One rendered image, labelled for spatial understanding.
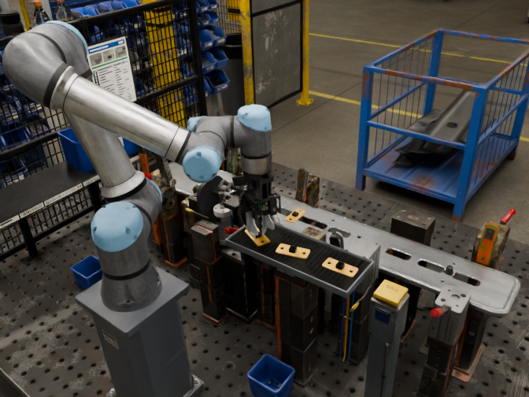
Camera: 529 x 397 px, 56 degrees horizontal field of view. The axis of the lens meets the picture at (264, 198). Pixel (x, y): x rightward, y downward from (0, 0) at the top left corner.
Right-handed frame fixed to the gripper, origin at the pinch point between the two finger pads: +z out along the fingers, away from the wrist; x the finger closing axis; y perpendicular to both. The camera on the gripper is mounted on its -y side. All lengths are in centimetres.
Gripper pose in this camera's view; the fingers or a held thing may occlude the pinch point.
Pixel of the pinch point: (257, 231)
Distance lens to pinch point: 134.7
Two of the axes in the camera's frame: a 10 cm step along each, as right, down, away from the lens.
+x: 8.8, -2.8, 3.9
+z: 0.4, 8.5, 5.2
